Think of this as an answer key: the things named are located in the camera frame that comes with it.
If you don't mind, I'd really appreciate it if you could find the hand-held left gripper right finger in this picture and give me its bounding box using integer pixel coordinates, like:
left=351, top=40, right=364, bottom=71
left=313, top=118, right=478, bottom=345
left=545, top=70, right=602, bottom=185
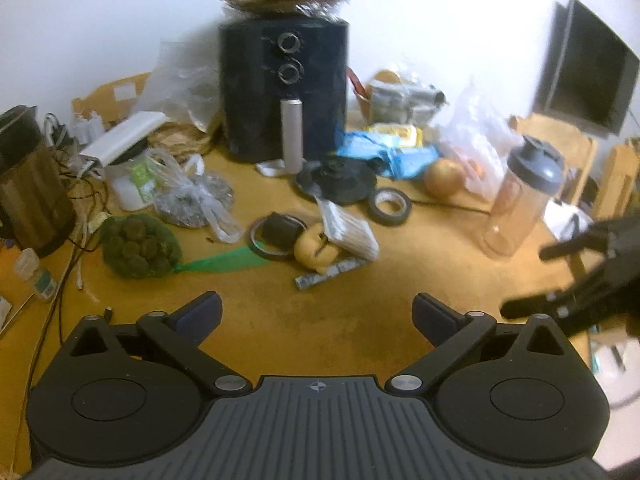
left=385, top=292, right=577, bottom=397

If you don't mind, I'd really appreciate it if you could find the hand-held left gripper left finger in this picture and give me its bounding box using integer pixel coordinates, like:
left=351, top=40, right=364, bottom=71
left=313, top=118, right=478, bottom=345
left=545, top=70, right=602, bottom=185
left=69, top=291, right=253, bottom=397

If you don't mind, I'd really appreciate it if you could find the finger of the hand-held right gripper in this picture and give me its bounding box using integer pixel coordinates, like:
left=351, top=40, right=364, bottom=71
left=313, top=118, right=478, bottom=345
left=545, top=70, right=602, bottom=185
left=539, top=219, right=622, bottom=262
left=500, top=282, right=585, bottom=321

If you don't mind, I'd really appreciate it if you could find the marble patterned stick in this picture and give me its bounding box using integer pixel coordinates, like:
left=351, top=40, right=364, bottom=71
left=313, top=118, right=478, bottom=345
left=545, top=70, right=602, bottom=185
left=294, top=255, right=364, bottom=291

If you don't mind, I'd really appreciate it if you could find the cotton swabs pack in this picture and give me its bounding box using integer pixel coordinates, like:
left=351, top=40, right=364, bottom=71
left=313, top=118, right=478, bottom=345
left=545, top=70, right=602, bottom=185
left=316, top=197, right=381, bottom=261

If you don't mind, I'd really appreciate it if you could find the yellow lumpy object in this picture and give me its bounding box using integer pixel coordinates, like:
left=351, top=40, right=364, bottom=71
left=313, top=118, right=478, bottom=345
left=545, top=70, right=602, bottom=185
left=293, top=223, right=342, bottom=275

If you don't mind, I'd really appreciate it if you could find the wooden chair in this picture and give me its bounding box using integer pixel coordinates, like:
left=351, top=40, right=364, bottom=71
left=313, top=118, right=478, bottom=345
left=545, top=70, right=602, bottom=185
left=509, top=113, right=599, bottom=207
left=591, top=136, right=640, bottom=222

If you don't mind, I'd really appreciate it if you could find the clear shaker bottle grey lid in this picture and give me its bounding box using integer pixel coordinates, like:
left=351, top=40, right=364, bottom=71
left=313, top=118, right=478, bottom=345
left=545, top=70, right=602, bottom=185
left=478, top=135, right=566, bottom=260

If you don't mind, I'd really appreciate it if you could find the brown tape roll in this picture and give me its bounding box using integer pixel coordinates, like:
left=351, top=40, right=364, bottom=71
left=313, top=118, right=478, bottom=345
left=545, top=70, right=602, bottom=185
left=248, top=214, right=307, bottom=262

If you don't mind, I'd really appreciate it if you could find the green net bag of nuts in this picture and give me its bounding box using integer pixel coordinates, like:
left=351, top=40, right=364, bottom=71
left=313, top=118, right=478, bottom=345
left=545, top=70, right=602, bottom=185
left=101, top=212, right=271, bottom=279

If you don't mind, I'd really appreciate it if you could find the plastic bag of seeds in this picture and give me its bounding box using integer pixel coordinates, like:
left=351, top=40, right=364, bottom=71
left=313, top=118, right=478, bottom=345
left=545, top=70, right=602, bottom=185
left=149, top=146, right=244, bottom=244

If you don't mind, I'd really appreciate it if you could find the black tape roll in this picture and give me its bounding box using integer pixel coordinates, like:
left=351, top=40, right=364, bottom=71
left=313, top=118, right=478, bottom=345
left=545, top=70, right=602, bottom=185
left=369, top=187, right=414, bottom=226

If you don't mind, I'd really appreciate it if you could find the round orange fruit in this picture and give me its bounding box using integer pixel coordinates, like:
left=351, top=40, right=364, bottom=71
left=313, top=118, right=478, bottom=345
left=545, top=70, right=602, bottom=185
left=423, top=158, right=469, bottom=199

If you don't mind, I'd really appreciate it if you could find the blue wet wipes pack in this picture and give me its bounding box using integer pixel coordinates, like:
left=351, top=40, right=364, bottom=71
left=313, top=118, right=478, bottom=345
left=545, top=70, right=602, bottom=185
left=377, top=146, right=442, bottom=182
left=335, top=130, right=388, bottom=161

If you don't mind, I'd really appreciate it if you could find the small teal label tub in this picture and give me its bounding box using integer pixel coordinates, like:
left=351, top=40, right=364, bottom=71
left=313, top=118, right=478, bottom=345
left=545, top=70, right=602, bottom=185
left=30, top=264, right=57, bottom=304

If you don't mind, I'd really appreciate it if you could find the white strip loop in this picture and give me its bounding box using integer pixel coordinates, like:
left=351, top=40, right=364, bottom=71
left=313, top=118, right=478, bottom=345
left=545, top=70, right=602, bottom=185
left=255, top=158, right=289, bottom=179

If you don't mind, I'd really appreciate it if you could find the black round kettle base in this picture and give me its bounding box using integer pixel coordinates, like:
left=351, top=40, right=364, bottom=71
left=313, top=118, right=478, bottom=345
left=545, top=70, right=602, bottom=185
left=295, top=156, right=377, bottom=205

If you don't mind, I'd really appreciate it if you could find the brown crinkled paper bag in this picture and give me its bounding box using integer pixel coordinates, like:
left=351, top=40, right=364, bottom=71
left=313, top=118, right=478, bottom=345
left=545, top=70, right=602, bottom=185
left=149, top=124, right=222, bottom=157

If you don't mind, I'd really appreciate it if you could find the tissue pack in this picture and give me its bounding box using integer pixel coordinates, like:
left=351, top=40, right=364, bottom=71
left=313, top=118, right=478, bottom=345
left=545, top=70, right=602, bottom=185
left=12, top=247, right=41, bottom=282

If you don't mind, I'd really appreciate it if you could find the yellow wipes pack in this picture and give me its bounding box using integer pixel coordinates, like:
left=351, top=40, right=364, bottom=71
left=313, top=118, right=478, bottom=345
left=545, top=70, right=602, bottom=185
left=366, top=123, right=419, bottom=149

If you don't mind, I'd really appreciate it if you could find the white long plastic case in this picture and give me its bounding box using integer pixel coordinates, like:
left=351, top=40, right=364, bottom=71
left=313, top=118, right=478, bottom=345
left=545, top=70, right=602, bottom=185
left=79, top=111, right=171, bottom=167

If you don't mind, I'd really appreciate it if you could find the brown metal kettle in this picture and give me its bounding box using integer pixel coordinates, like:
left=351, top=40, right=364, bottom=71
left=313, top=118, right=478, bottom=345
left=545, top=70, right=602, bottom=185
left=0, top=104, right=79, bottom=259

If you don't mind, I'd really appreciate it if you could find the basket of wrapped packets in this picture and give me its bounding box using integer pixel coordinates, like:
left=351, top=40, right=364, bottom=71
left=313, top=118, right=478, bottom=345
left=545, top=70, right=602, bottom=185
left=349, top=66, right=449, bottom=127

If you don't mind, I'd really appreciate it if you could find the dark blue air fryer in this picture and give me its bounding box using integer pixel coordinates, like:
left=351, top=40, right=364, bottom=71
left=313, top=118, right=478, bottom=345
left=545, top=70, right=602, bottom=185
left=218, top=15, right=351, bottom=174

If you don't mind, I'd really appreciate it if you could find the crumpled clear plastic bag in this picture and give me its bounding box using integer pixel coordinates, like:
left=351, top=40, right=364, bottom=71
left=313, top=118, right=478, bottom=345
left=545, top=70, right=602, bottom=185
left=144, top=39, right=224, bottom=132

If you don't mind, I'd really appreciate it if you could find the flat cardboard sheet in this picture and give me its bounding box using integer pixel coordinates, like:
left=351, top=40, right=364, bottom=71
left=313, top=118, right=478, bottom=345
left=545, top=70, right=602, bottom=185
left=71, top=72, right=154, bottom=132

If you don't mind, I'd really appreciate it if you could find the black power cable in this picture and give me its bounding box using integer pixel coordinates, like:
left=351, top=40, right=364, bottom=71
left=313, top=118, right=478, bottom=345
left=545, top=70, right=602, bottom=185
left=411, top=198, right=489, bottom=214

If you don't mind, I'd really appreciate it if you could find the tangle of cables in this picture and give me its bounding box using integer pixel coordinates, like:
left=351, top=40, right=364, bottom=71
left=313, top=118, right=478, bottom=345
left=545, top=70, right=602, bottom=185
left=44, top=111, right=110, bottom=292

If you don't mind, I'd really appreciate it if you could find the wall television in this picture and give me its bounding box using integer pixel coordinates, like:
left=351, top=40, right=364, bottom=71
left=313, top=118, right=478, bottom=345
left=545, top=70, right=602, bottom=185
left=531, top=0, right=640, bottom=137

